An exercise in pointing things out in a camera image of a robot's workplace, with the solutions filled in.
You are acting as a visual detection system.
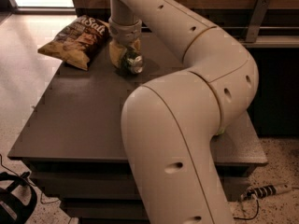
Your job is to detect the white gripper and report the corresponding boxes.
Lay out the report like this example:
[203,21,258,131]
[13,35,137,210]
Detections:
[109,19,142,68]

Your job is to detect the green soda can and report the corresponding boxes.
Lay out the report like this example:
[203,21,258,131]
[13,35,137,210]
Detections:
[120,48,143,74]

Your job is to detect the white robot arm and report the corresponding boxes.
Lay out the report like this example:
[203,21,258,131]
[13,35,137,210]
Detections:
[110,0,259,224]

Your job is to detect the brown sea salt chips bag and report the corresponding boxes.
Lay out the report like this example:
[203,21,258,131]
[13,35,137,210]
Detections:
[37,15,109,71]

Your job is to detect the grey drawer cabinet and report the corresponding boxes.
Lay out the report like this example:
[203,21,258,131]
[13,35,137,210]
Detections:
[7,31,269,224]

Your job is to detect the green dang chips bag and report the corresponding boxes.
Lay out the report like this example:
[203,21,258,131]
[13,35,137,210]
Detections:
[215,127,225,136]

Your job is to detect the striped power strip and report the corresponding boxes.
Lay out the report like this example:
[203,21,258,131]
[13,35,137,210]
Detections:
[240,183,292,201]

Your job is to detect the black headset on floor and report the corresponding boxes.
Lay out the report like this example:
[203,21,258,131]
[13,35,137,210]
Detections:
[0,172,37,224]

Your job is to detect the right metal bracket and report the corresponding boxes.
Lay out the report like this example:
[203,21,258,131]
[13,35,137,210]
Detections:
[243,0,271,43]

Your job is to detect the black cable on floor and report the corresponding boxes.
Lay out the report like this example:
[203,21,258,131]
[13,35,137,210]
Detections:
[233,198,260,221]

